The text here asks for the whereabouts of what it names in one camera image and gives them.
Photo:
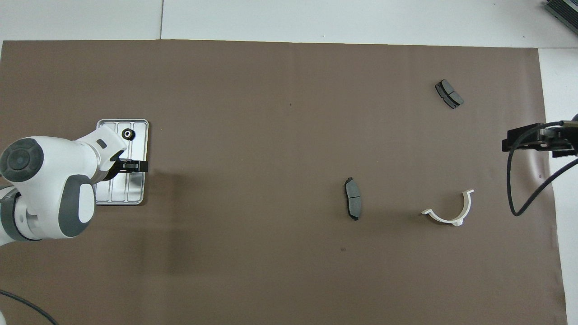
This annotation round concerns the grey brake pad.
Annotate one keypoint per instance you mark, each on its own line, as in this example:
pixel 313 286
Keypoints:
pixel 449 94
pixel 353 198

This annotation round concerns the brown paper table mat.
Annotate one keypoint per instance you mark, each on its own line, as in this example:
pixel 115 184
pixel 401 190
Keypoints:
pixel 271 113

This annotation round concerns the grey ribbed device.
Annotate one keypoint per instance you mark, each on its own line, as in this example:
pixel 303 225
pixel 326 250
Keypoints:
pixel 564 9

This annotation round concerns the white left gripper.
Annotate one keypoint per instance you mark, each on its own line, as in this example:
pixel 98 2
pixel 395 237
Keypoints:
pixel 108 142

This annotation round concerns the silver metal tray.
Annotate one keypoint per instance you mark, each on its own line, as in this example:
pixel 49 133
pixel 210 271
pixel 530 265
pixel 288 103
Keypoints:
pixel 135 189

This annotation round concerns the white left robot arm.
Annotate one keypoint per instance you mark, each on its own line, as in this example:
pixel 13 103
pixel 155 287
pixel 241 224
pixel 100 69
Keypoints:
pixel 49 180

